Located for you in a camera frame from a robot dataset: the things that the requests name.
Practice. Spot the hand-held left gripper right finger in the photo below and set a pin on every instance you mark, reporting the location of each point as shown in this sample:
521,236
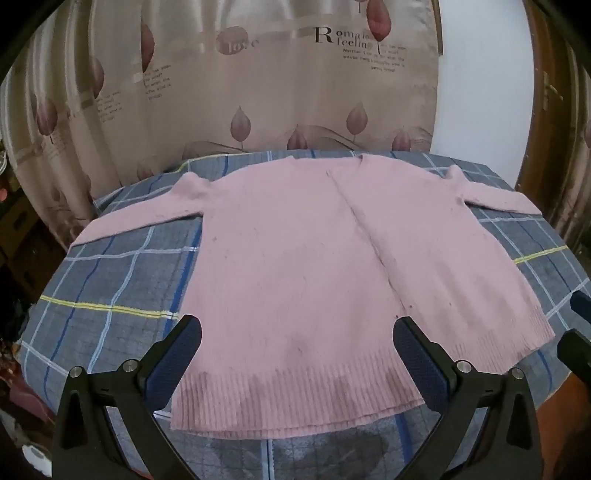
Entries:
418,357

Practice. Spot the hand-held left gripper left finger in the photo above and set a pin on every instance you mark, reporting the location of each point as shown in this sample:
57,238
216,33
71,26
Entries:
178,357

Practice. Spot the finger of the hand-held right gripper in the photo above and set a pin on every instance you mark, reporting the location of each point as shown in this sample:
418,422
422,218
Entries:
575,353
581,307

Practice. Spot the pink knitted sweater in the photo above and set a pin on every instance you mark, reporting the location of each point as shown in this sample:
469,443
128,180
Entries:
295,258

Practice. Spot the blue plaid cloth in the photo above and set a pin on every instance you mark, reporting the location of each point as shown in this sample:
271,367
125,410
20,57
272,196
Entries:
106,286

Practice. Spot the white object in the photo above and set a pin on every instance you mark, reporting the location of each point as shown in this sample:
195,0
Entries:
39,461

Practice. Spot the dark cluttered shelf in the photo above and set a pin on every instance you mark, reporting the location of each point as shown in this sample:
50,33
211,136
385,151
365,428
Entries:
21,258

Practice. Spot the beige leaf print curtain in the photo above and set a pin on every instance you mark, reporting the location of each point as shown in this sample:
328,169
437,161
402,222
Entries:
258,87

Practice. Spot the brown wooden door frame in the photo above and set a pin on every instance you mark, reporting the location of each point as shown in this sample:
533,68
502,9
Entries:
558,152

